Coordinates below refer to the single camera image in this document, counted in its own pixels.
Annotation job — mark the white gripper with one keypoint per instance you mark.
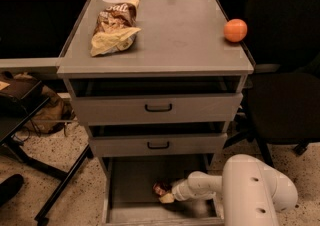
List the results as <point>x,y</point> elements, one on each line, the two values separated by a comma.
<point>180,190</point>

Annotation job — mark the grey middle drawer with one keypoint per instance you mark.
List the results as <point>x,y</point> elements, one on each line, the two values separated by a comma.
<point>155,139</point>

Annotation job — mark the grey drawer cabinet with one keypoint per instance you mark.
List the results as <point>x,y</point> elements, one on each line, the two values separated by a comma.
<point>178,38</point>

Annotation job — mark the red coke can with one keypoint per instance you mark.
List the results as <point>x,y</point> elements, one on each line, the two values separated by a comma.
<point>161,188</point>

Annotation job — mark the grey drawer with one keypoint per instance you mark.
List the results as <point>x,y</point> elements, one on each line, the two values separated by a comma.
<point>130,200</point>
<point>155,139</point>
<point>115,101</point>

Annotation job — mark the orange fruit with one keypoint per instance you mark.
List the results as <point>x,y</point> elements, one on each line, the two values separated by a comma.
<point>235,30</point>

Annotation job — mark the black shoe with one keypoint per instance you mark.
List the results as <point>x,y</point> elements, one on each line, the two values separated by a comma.
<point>10,187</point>

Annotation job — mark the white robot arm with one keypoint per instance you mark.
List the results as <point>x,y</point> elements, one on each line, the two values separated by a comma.
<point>253,193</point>

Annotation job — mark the brown chip bag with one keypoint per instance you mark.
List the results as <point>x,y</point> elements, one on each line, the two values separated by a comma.
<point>115,29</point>

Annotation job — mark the black office chair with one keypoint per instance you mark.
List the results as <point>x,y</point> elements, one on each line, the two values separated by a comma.
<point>282,107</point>

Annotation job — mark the grey top drawer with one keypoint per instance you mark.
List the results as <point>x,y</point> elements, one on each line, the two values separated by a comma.
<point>115,101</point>

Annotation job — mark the grey bottom drawer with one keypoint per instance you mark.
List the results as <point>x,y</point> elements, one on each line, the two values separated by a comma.
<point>130,200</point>

